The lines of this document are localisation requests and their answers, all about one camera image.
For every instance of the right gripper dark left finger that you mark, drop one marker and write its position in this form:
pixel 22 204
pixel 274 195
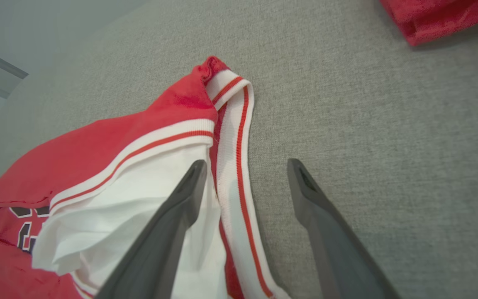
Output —
pixel 160 249

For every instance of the red shirt with white sleeves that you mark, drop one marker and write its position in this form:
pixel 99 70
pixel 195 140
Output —
pixel 98 145

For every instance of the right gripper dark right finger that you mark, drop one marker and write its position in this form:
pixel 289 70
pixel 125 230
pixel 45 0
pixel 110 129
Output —
pixel 334 249

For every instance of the red shorts with number print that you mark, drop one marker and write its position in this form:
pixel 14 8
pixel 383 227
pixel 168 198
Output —
pixel 430 16

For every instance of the grey fabric sofa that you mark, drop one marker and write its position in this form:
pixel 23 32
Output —
pixel 367 124

